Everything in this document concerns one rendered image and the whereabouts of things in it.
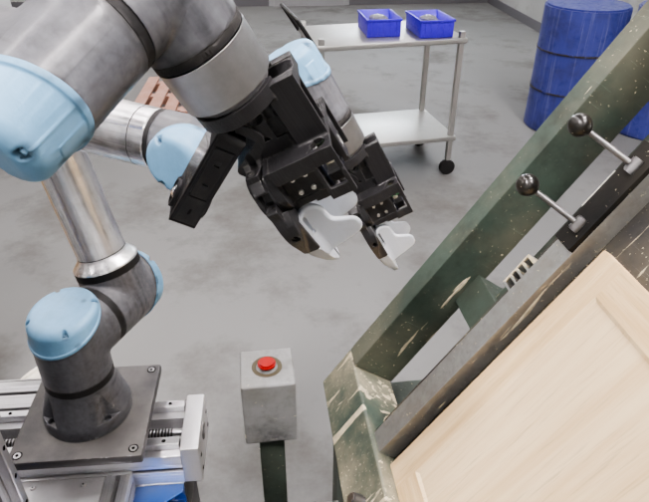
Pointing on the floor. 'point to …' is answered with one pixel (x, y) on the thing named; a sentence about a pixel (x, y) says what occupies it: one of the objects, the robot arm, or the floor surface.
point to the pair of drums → (578, 57)
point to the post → (274, 471)
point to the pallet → (158, 96)
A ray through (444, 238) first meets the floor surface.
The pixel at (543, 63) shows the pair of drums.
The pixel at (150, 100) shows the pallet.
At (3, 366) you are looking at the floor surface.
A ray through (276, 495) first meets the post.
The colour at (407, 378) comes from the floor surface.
